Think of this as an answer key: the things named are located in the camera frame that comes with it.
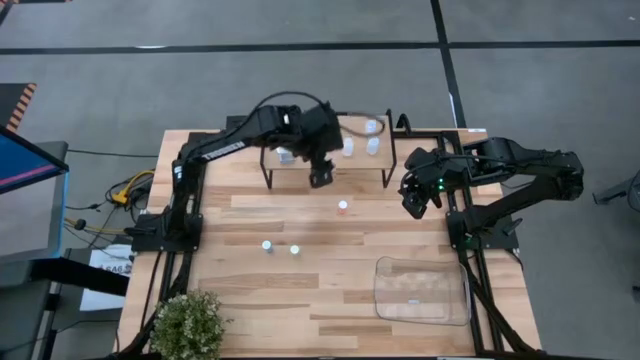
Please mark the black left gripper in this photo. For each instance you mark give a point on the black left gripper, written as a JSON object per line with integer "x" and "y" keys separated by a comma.
{"x": 320, "y": 132}

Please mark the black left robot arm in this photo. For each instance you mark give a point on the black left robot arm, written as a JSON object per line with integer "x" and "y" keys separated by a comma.
{"x": 220, "y": 145}

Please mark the blue medicine bottle white cap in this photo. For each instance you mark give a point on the blue medicine bottle white cap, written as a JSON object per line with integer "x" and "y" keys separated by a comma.
{"x": 267, "y": 246}

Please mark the green artificial plant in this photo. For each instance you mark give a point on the green artificial plant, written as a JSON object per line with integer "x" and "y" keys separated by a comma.
{"x": 189, "y": 327}

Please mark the green medicine bottle white cap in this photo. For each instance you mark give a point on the green medicine bottle white cap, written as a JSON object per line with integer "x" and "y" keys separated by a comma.
{"x": 295, "y": 249}

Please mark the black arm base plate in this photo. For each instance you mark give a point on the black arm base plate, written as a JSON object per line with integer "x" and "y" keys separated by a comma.
{"x": 150, "y": 240}
{"x": 495, "y": 239}

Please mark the clear plastic tray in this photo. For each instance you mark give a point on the clear plastic tray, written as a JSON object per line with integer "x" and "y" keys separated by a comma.
{"x": 422, "y": 292}

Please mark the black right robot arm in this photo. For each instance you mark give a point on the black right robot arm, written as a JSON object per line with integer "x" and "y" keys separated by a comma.
{"x": 550, "y": 165}

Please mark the long black floor tape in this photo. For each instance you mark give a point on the long black floor tape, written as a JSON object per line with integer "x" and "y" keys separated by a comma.
{"x": 250, "y": 48}

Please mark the black aluminium rig frame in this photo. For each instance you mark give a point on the black aluminium rig frame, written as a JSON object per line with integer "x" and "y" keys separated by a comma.
{"x": 482, "y": 300}

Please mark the short black floor tape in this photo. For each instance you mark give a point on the short black floor tape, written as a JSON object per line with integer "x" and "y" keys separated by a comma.
{"x": 450, "y": 80}

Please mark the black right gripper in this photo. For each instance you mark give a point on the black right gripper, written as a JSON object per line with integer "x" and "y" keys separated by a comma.
{"x": 425, "y": 172}

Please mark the dark chair base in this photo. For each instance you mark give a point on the dark chair base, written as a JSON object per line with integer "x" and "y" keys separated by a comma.
{"x": 620, "y": 192}

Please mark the black stand bar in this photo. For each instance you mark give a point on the black stand bar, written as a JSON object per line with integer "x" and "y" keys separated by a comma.
{"x": 75, "y": 275}

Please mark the blue and pink screen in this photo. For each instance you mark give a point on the blue and pink screen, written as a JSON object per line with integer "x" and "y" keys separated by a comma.
{"x": 25, "y": 160}

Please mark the white printed paper sheet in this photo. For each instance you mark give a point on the white printed paper sheet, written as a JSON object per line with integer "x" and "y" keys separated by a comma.
{"x": 107, "y": 260}

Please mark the white translucent medicine bottle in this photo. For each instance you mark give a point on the white translucent medicine bottle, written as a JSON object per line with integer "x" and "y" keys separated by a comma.
{"x": 348, "y": 146}
{"x": 370, "y": 125}
{"x": 373, "y": 145}
{"x": 285, "y": 155}

